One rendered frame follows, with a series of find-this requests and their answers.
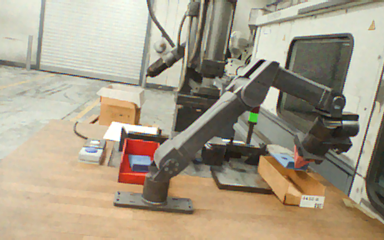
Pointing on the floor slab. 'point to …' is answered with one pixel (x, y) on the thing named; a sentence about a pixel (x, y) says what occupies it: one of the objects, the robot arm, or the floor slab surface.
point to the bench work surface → (55, 153)
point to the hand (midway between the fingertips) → (296, 164)
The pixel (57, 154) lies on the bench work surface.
